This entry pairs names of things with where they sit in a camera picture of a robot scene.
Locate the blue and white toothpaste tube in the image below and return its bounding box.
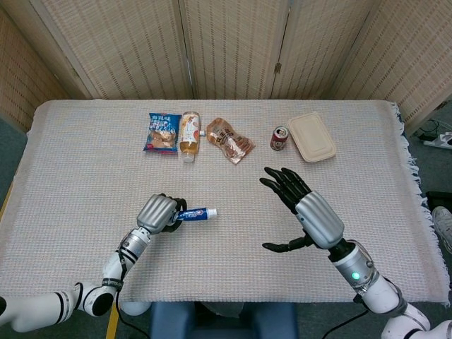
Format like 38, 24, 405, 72
175, 207, 218, 222

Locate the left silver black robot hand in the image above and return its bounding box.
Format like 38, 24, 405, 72
136, 193, 189, 234

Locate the woven folding screen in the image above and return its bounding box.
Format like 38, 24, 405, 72
0, 0, 452, 135

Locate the red cartoon face can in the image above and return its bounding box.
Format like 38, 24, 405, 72
270, 125, 290, 151

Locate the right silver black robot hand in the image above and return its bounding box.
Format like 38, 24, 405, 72
259, 167, 345, 254

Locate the white sneaker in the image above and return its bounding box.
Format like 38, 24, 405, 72
431, 206, 452, 254

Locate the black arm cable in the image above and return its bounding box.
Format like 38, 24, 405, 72
115, 289, 151, 339
323, 310, 370, 339

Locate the brown spout pouch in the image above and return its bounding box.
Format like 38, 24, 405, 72
206, 117, 256, 166

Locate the blue snack bag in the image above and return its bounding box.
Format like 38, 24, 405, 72
143, 112, 179, 153

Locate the orange drink bottle white cap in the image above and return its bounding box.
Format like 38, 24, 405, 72
179, 111, 206, 164

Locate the white woven tablecloth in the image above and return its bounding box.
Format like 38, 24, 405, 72
0, 99, 452, 307

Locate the beige lidded food container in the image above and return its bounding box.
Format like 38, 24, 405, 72
286, 111, 337, 163

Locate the white power strip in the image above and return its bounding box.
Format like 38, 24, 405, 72
422, 132, 452, 149

